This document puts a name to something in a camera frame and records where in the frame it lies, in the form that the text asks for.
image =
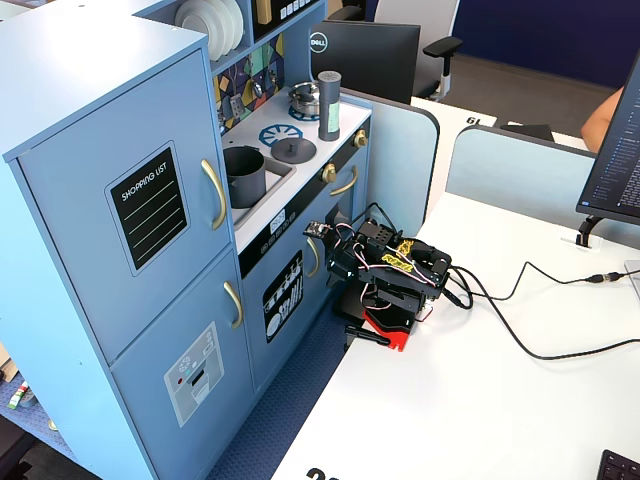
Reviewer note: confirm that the gray water dispenser panel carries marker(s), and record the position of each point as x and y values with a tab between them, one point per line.
195	375

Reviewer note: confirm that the fridge door with shopping list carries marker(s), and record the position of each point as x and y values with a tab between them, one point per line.
75	225

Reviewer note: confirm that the metal serving spoon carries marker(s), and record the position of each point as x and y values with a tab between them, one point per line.
273	77

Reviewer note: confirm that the black keyboard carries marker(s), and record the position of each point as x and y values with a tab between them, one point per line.
622	467

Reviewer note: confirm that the dishwasher door with print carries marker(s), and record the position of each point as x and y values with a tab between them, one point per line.
312	300

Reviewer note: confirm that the blue toy kitchen unit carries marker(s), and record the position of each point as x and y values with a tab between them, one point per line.
60	325

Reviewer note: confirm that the fridge door with dispenser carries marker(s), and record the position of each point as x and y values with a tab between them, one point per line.
150	360

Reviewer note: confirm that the desk partition panel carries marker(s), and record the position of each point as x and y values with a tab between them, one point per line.
400	150
500	165

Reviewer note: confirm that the stainless steel pot with lid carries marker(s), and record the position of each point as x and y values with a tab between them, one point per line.
304	97

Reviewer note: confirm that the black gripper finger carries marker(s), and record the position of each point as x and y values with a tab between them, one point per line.
353	280
336	265

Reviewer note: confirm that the black Dell monitor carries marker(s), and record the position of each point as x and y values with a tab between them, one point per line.
370	60

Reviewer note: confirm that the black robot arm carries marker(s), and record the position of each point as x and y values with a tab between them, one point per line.
415	265

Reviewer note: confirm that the black toy microwave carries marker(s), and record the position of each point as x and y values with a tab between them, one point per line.
300	15

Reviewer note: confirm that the bare forearm of person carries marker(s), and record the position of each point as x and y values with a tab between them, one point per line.
602	122

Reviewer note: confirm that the black monitor stand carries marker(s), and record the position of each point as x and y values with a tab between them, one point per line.
587	230

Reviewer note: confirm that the digital clock display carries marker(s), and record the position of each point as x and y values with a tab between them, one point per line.
278	222

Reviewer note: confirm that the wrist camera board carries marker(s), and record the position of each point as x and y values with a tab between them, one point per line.
317	230

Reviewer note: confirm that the metal ladle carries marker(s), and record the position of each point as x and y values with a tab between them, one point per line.
257	89

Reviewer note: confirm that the gray pot lid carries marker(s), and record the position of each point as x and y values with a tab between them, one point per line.
294	151

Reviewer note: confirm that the metal slotted spatula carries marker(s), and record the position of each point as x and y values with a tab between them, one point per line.
236	105

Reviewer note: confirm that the gray plastic pot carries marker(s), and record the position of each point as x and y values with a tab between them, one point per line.
247	190

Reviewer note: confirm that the gray office chair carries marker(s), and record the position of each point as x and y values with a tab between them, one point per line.
425	30

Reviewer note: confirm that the gray sink basin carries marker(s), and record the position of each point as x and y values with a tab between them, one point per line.
277	180

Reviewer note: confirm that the oven door with window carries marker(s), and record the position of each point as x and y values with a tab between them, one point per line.
361	210

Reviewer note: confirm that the black shopping list board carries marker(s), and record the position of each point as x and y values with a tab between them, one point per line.
147	210

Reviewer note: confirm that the gold stove knob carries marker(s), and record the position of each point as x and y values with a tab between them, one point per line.
328	173
360	139

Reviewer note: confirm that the white plate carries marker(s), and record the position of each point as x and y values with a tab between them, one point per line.
239	22
227	27
197	27

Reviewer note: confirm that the gray salt shaker with label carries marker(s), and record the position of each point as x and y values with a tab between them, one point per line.
330	105

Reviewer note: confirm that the black table clamp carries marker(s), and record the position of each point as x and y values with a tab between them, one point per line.
365	335

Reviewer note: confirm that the computer monitor showing text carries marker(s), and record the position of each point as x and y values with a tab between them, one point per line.
620	165

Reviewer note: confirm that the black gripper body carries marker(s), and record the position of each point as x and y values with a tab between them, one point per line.
336	264

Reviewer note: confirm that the black and red robot base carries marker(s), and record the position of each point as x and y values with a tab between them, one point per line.
395	305

